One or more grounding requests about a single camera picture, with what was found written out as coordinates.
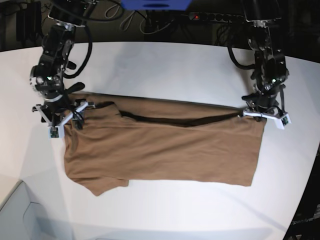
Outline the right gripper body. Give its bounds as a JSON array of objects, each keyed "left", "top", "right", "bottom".
[{"left": 32, "top": 99, "right": 96, "bottom": 130}]

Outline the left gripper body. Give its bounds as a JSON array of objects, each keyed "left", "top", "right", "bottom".
[{"left": 238, "top": 100, "right": 288, "bottom": 123}]

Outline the brown t-shirt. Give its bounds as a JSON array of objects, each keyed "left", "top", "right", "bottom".
[{"left": 64, "top": 93, "right": 266, "bottom": 196}]

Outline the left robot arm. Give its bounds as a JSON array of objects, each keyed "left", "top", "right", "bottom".
[{"left": 227, "top": 0, "right": 291, "bottom": 130}]

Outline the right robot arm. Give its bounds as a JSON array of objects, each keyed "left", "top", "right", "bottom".
[{"left": 29, "top": 0, "right": 125, "bottom": 138}]

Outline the black equipment box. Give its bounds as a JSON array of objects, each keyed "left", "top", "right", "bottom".
[{"left": 16, "top": 1, "right": 42, "bottom": 45}]

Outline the white bin at corner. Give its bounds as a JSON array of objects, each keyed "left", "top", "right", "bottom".
[{"left": 0, "top": 181, "right": 51, "bottom": 240}]

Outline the black power strip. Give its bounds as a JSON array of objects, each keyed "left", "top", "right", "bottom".
[{"left": 188, "top": 12, "right": 245, "bottom": 24}]

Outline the blue box overhead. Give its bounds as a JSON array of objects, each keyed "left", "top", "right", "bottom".
[{"left": 120, "top": 0, "right": 192, "bottom": 11}]

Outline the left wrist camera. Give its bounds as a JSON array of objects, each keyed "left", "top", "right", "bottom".
[{"left": 274, "top": 114, "right": 292, "bottom": 130}]

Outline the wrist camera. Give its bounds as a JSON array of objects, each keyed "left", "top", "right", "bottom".
[
  {"left": 274, "top": 114, "right": 292, "bottom": 130},
  {"left": 48, "top": 125, "right": 65, "bottom": 139}
]

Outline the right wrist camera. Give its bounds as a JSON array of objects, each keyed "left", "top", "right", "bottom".
[{"left": 48, "top": 125, "right": 65, "bottom": 139}]

